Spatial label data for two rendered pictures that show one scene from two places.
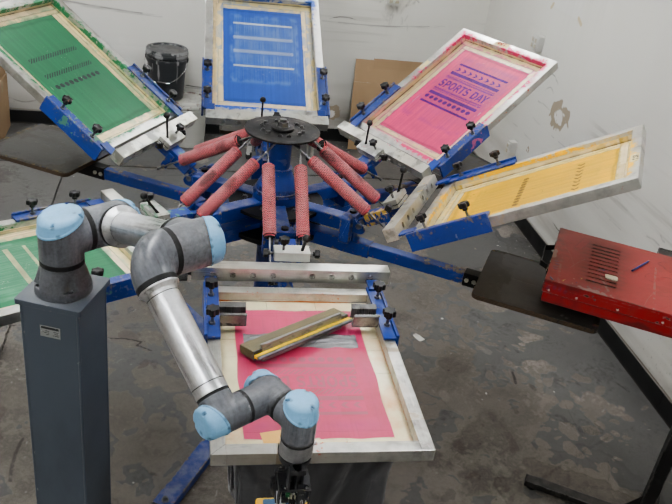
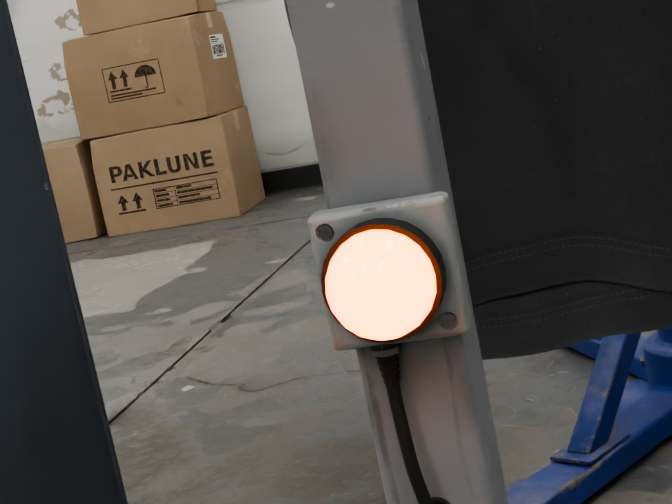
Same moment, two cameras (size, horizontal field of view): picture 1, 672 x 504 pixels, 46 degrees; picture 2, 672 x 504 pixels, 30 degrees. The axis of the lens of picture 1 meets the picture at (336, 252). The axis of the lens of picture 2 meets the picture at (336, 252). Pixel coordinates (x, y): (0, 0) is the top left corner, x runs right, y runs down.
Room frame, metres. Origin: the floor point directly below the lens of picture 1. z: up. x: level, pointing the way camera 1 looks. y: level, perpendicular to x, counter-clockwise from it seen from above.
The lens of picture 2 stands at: (0.90, -0.16, 0.74)
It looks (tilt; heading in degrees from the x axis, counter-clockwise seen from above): 11 degrees down; 28
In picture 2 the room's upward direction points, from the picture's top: 11 degrees counter-clockwise
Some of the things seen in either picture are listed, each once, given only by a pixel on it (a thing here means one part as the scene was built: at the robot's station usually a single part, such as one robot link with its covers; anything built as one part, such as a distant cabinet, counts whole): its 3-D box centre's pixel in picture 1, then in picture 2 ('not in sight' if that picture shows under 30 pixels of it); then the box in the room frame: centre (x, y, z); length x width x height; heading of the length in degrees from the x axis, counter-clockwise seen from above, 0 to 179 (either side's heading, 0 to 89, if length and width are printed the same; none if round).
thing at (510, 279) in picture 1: (427, 263); not in sight; (2.72, -0.37, 0.91); 1.34 x 0.40 x 0.08; 73
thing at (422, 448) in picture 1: (306, 363); not in sight; (1.89, 0.04, 0.97); 0.79 x 0.58 x 0.04; 13
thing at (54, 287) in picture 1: (62, 272); not in sight; (1.77, 0.72, 1.25); 0.15 x 0.15 x 0.10
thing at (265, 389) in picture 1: (264, 396); not in sight; (1.35, 0.11, 1.27); 0.11 x 0.11 x 0.08; 46
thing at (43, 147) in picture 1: (135, 179); not in sight; (3.12, 0.92, 0.91); 1.34 x 0.40 x 0.08; 73
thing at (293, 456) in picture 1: (297, 446); not in sight; (1.30, 0.02, 1.20); 0.08 x 0.08 x 0.05
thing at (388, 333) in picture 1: (380, 317); not in sight; (2.19, -0.18, 0.97); 0.30 x 0.05 x 0.07; 13
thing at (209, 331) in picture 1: (211, 315); not in sight; (2.06, 0.36, 0.97); 0.30 x 0.05 x 0.07; 13
